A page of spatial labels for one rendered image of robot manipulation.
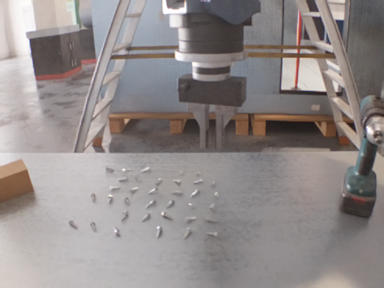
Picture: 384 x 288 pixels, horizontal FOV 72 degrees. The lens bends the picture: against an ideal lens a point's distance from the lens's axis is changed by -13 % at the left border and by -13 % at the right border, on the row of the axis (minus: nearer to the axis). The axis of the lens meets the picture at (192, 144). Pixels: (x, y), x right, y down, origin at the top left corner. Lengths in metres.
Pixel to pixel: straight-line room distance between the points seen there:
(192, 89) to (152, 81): 2.09
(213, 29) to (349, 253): 0.46
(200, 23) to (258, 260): 0.41
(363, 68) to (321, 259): 2.40
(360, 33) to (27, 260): 2.69
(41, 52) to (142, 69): 3.81
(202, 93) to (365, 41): 2.32
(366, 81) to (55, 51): 5.15
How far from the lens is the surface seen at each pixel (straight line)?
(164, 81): 2.66
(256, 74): 2.60
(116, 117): 2.77
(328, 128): 2.77
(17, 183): 0.79
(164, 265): 0.52
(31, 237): 0.65
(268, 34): 2.56
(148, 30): 2.62
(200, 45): 0.54
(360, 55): 2.81
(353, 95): 2.02
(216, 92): 0.59
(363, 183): 0.66
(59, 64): 6.08
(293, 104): 2.72
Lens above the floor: 1.03
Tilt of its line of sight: 25 degrees down
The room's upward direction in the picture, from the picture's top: 2 degrees counter-clockwise
